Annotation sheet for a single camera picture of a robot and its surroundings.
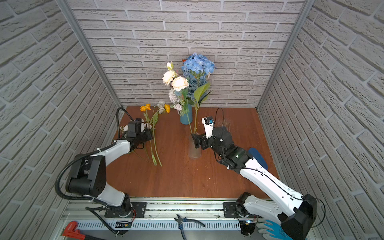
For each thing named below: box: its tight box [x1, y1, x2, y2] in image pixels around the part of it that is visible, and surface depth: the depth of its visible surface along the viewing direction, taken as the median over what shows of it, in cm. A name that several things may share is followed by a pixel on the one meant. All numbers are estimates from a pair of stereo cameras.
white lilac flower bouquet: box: [168, 88, 183, 116], surface depth 87 cm
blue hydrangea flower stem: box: [181, 52, 216, 134], surface depth 68 cm
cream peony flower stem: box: [162, 61, 193, 134], surface depth 64 cm
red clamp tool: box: [62, 221, 86, 240], surface depth 68 cm
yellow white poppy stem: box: [140, 101, 171, 167], surface depth 100 cm
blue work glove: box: [256, 218, 294, 240], surface depth 68 cm
